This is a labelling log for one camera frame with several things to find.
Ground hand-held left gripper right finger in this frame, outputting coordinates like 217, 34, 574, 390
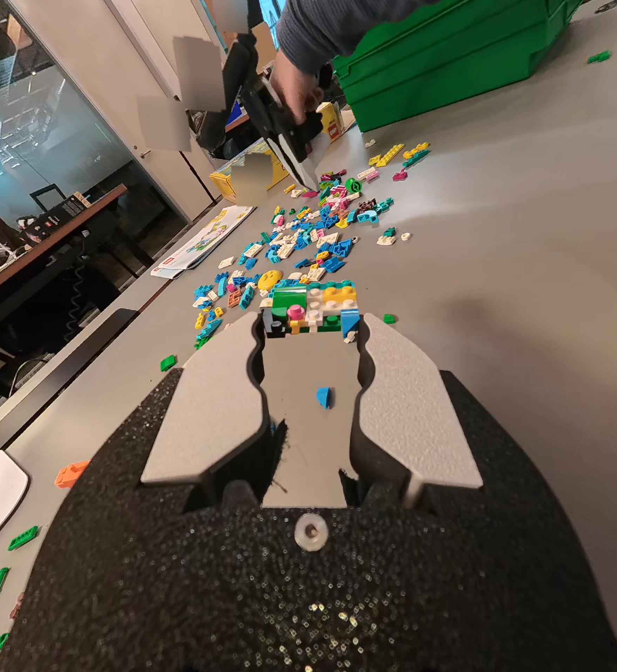
349, 313, 484, 509

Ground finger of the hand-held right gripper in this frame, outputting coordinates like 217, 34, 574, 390
307, 134, 332, 183
265, 135, 320, 192

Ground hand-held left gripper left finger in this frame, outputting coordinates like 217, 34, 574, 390
140, 310, 278, 497

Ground pile of toy bricks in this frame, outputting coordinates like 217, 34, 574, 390
192, 141, 432, 350

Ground multicoloured toy brick assembly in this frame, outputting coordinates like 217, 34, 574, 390
258, 281, 361, 344

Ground person's right forearm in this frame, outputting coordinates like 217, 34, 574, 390
276, 0, 448, 74

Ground grey desk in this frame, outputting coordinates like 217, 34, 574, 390
0, 0, 617, 672

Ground person's right hand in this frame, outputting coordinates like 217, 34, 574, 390
270, 51, 327, 126

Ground yellow toy set box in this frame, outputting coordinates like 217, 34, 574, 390
209, 101, 359, 204

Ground instruction booklet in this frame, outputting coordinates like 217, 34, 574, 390
150, 206, 254, 279

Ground orange brick separator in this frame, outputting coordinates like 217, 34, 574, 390
54, 460, 91, 489

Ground green plastic bin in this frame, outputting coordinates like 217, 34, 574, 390
332, 0, 584, 132

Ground green toy plate brick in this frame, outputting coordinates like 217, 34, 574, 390
8, 525, 41, 551

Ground wood-edged table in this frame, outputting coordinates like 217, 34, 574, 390
0, 184, 129, 316

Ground black boxes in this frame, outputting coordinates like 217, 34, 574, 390
17, 191, 94, 245

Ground coiled black cable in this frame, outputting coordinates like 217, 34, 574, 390
69, 256, 87, 338

